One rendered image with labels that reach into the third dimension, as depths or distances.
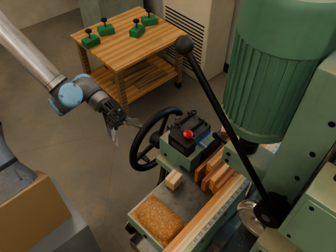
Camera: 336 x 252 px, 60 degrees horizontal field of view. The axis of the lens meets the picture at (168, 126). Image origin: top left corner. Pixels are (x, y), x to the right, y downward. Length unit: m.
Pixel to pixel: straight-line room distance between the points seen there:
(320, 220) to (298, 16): 0.30
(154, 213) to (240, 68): 0.47
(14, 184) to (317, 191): 0.87
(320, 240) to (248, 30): 0.36
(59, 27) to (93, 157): 1.85
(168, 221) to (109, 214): 1.09
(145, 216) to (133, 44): 1.50
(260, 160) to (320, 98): 0.31
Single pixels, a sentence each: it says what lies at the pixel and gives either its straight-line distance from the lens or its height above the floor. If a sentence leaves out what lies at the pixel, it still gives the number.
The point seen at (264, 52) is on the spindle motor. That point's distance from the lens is 0.51.
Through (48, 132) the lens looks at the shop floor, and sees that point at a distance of 2.38.
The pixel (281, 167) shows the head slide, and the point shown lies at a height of 1.17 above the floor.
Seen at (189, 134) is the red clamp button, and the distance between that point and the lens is 0.87.
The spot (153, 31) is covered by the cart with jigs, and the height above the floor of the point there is 0.53.
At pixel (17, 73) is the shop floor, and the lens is 3.04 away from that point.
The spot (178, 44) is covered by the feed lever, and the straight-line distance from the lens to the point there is 0.52.
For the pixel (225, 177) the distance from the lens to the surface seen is 0.89.
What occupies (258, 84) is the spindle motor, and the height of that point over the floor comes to 1.35.
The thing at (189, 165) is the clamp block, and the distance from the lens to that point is 0.91.
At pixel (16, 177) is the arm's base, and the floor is 0.88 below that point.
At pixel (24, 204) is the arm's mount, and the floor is 0.81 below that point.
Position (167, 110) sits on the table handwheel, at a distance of 1.04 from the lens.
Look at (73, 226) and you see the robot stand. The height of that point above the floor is 0.55.
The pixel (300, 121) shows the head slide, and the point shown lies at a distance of 0.57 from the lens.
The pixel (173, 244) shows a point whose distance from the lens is 0.79.
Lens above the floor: 1.69
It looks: 49 degrees down
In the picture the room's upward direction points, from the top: straight up
